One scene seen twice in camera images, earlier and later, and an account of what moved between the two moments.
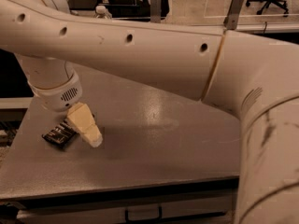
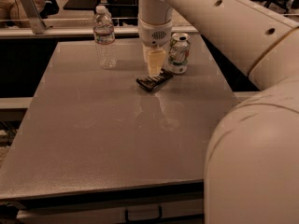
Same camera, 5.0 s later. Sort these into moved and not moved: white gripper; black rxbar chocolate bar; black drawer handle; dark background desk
Moved: white gripper; black rxbar chocolate bar
Not moved: black drawer handle; dark background desk
